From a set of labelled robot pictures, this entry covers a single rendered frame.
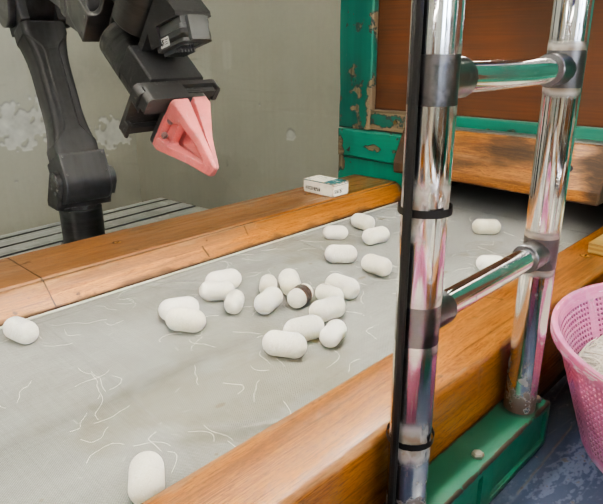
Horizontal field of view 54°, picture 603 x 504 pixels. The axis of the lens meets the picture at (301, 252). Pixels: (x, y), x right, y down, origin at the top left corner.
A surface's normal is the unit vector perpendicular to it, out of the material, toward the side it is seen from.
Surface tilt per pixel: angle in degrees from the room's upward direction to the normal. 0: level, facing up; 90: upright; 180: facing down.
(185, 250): 45
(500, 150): 67
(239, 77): 90
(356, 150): 90
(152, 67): 40
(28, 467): 0
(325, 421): 0
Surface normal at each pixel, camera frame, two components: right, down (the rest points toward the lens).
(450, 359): 0.00, -0.94
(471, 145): -0.65, -0.15
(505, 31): -0.69, 0.24
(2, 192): 0.77, 0.21
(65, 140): 0.59, -0.14
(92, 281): 0.50, -0.50
